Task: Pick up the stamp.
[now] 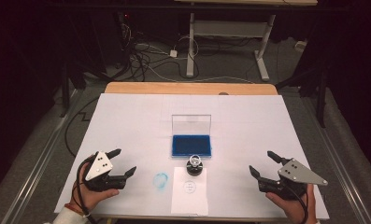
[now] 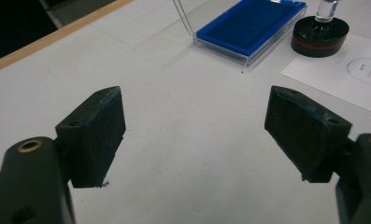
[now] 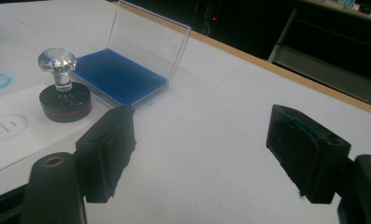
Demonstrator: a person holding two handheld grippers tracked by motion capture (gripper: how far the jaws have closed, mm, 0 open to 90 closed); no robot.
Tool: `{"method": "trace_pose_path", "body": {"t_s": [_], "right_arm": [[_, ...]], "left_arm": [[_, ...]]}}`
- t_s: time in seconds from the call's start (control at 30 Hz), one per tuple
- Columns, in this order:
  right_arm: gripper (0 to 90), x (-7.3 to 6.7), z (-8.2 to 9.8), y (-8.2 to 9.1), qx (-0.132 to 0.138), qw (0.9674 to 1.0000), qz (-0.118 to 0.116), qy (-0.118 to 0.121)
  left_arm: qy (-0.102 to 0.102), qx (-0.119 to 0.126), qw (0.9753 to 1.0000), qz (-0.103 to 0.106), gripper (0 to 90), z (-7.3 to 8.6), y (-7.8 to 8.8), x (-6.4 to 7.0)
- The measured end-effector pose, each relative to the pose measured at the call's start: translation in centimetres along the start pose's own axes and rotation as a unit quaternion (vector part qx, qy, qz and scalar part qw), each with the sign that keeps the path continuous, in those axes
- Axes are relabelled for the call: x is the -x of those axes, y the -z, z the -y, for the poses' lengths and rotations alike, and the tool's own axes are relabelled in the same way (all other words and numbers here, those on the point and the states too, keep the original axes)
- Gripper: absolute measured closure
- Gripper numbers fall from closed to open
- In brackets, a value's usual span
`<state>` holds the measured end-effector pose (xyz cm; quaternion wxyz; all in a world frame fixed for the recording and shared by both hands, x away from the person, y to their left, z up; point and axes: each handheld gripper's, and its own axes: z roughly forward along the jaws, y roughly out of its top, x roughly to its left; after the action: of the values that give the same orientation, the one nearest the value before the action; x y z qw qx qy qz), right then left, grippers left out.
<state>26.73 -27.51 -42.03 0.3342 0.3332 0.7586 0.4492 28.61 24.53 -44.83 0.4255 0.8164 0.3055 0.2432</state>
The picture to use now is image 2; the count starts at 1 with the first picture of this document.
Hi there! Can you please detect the white paper sheet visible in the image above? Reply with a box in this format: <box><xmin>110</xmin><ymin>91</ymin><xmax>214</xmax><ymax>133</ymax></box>
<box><xmin>280</xmin><ymin>33</ymin><xmax>371</xmax><ymax>118</ymax></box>

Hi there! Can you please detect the wooden table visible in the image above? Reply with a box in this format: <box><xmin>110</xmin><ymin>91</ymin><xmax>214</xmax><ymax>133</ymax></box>
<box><xmin>0</xmin><ymin>0</ymin><xmax>135</xmax><ymax>77</ymax></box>

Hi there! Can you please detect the black round stamp base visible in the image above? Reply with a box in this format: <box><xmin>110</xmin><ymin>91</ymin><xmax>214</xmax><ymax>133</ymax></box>
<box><xmin>290</xmin><ymin>16</ymin><xmax>350</xmax><ymax>59</ymax></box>

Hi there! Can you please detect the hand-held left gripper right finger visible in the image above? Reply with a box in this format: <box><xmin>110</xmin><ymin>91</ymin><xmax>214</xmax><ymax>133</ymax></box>
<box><xmin>264</xmin><ymin>85</ymin><xmax>353</xmax><ymax>184</ymax></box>

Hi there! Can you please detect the clear handle stamp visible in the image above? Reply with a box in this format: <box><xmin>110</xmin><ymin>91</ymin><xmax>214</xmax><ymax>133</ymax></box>
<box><xmin>314</xmin><ymin>0</ymin><xmax>340</xmax><ymax>23</ymax></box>

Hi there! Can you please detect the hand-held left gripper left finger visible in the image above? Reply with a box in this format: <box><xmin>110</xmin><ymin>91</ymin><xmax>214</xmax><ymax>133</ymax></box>
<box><xmin>55</xmin><ymin>86</ymin><xmax>126</xmax><ymax>189</ymax></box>

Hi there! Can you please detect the blue ink pad box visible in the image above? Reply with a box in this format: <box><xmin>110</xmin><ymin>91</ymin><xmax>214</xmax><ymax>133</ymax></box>
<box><xmin>172</xmin><ymin>0</ymin><xmax>308</xmax><ymax>68</ymax></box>

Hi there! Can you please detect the large white table cover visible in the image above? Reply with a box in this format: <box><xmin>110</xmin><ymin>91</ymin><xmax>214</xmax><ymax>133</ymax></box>
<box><xmin>0</xmin><ymin>0</ymin><xmax>371</xmax><ymax>224</ymax></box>

